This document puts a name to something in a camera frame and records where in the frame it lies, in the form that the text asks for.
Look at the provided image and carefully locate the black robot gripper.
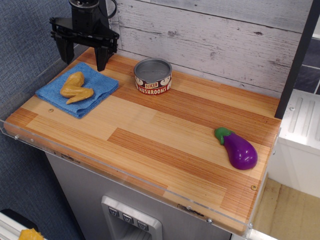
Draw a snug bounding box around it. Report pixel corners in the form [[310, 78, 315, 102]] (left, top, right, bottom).
[[49, 0, 120, 72]]

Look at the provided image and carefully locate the yellow toy chicken wing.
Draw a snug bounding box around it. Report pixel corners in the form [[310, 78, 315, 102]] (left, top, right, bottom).
[[60, 71, 94, 105]]

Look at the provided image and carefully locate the folded blue cloth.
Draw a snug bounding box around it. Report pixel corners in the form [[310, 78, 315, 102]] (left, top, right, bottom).
[[35, 62, 119, 119]]

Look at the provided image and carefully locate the sliced mushrooms tin can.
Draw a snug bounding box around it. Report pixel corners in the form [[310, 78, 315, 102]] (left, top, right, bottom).
[[134, 58, 173, 96]]

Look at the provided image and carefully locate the silver toy fridge cabinet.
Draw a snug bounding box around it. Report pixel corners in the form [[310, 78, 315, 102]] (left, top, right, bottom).
[[46, 153, 231, 240]]

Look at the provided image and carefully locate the silver dispenser button panel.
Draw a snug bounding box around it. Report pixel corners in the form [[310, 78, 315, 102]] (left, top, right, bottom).
[[101, 195, 163, 240]]

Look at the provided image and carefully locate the purple toy eggplant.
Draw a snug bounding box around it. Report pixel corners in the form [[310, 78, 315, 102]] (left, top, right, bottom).
[[214, 127, 258, 170]]

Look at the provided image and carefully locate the yellow object bottom left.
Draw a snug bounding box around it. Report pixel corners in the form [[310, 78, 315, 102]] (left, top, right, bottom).
[[18, 228, 45, 240]]

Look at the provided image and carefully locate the white toy sink unit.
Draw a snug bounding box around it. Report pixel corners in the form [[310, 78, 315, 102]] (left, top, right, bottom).
[[267, 89, 320, 197]]

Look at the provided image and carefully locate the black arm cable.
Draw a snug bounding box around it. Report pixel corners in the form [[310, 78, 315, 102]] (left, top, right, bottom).
[[99, 0, 118, 19]]

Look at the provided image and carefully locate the right black frame post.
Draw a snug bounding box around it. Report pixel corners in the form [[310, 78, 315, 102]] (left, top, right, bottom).
[[274, 0, 320, 120]]

